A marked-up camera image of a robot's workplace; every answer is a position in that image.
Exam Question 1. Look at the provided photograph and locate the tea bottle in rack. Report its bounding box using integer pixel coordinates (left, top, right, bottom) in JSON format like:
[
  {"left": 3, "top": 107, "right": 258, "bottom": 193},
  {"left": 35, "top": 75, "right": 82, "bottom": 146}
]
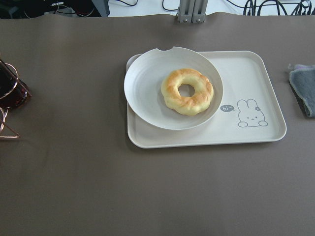
[{"left": 0, "top": 59, "right": 32, "bottom": 109}]

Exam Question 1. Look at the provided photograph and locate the cream serving tray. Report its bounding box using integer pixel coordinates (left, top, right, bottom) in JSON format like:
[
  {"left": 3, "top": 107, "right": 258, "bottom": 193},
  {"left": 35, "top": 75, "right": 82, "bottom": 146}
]
[{"left": 127, "top": 51, "right": 286, "bottom": 148}]

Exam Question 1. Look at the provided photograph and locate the grey folded cloth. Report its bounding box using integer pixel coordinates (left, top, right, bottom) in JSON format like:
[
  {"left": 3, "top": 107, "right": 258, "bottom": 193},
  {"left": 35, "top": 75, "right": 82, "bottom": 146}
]
[{"left": 289, "top": 64, "right": 315, "bottom": 118}]

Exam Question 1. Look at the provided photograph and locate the copper wire bottle rack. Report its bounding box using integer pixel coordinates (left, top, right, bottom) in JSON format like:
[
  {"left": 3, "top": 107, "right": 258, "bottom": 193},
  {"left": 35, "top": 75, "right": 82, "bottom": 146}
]
[{"left": 0, "top": 60, "right": 32, "bottom": 141}]

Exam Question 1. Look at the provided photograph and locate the white round plate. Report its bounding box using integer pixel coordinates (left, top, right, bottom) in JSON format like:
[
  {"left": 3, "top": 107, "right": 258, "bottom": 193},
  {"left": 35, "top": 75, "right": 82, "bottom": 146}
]
[{"left": 124, "top": 47, "right": 223, "bottom": 130}]

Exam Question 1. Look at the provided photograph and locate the glazed donut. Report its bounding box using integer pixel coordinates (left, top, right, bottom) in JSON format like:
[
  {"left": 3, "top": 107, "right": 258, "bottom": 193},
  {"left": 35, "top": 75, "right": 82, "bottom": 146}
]
[{"left": 160, "top": 68, "right": 214, "bottom": 116}]

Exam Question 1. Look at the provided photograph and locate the aluminium frame post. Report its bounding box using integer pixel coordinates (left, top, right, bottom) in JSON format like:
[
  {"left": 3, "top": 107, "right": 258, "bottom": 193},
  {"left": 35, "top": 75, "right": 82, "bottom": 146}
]
[{"left": 177, "top": 0, "right": 208, "bottom": 24}]

